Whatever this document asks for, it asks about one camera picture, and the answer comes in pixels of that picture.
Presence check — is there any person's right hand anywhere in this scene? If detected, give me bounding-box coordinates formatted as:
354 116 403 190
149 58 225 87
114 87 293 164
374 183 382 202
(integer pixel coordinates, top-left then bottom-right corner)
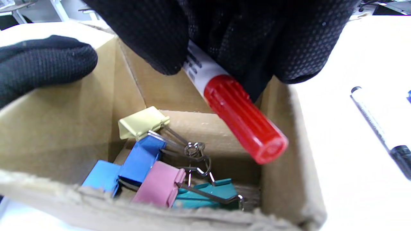
82 0 362 103

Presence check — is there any brown cardboard mailer box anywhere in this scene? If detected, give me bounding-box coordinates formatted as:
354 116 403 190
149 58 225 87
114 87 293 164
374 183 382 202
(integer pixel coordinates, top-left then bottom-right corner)
0 19 328 231

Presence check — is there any person's left hand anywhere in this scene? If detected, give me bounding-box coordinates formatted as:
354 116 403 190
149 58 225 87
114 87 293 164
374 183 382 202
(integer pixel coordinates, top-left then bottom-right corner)
0 35 98 109

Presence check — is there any pink binder clip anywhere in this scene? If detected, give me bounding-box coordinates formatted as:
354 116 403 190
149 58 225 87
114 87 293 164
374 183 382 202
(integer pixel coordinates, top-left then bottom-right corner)
132 161 244 210

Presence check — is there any green binder clip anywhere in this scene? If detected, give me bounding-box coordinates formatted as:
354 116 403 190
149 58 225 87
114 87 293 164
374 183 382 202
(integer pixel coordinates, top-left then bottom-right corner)
173 178 241 210

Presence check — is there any yellow binder clip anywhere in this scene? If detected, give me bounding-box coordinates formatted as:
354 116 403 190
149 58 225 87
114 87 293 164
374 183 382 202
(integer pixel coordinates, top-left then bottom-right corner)
118 106 206 161

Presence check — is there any blue binder clip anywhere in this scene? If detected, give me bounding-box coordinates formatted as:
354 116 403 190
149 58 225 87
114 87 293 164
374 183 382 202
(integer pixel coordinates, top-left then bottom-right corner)
82 160 122 197
118 132 212 186

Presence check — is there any red marker pen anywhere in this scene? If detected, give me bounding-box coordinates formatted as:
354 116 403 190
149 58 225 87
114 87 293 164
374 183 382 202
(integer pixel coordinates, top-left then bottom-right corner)
183 40 289 165

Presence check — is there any black marker pen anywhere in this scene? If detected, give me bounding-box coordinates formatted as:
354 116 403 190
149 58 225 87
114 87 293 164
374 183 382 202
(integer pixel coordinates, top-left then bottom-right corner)
350 86 411 181

